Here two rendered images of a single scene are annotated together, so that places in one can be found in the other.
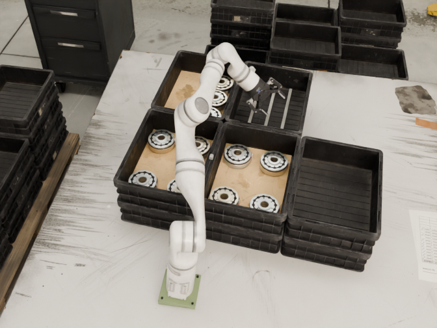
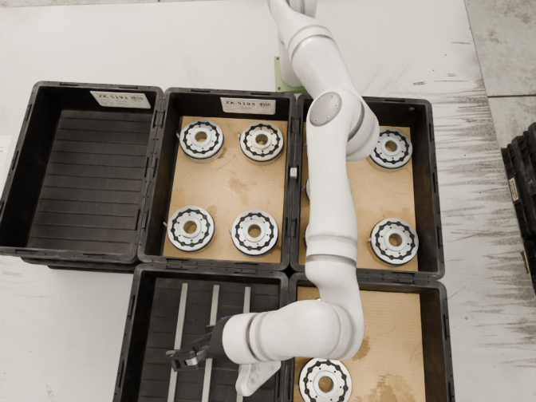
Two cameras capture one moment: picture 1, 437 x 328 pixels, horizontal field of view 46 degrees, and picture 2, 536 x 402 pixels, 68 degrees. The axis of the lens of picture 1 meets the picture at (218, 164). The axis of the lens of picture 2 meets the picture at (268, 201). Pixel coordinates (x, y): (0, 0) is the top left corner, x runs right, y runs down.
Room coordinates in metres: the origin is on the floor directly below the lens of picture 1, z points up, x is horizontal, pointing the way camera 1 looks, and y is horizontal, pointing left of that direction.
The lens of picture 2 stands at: (1.55, -0.06, 1.70)
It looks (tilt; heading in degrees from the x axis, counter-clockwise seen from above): 72 degrees down; 173
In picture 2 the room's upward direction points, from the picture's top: 1 degrees counter-clockwise
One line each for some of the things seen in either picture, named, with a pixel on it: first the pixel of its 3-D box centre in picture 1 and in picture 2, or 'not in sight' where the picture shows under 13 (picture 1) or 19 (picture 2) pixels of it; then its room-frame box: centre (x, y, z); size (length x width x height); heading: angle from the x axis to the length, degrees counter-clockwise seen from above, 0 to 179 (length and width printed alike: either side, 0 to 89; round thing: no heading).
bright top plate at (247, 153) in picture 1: (237, 153); (254, 231); (1.34, -0.07, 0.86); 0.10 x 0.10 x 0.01
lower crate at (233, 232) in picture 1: (249, 195); not in sight; (1.22, -0.12, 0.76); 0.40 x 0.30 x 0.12; 168
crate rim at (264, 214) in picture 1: (252, 167); (222, 173); (1.22, -0.12, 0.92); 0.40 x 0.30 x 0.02; 168
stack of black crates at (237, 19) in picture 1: (242, 26); not in sight; (2.99, -0.12, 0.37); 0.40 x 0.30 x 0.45; 84
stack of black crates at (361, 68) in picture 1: (365, 83); not in sight; (2.51, -0.87, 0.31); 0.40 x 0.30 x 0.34; 84
